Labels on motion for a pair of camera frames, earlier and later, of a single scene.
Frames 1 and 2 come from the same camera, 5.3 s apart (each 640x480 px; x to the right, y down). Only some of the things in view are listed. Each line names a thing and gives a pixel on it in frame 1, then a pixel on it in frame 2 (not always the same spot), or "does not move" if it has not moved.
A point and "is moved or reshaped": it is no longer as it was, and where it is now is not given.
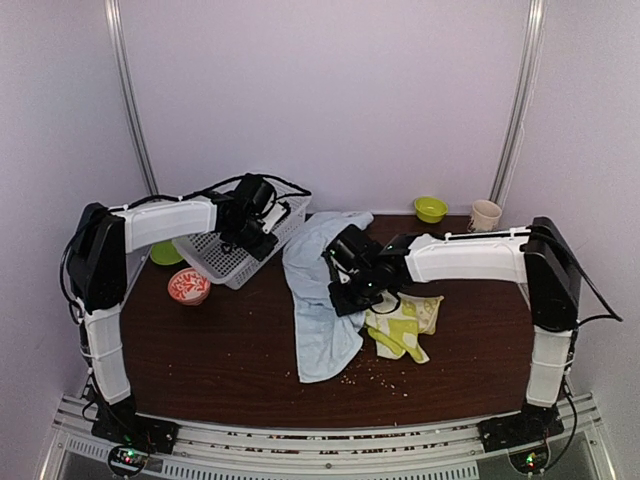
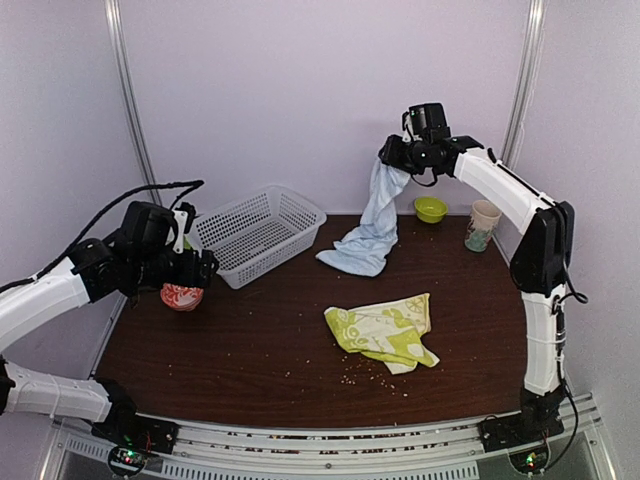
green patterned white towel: (396, 321) is moved or reshaped
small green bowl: (430, 210) does not move
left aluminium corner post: (120, 48) does not move
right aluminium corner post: (529, 61) does not move
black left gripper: (260, 252) -> (187, 276)
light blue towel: (322, 339) -> (367, 248)
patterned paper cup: (485, 216) does not move
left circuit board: (128, 460) does not move
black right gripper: (343, 305) -> (391, 154)
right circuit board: (530, 461) does not move
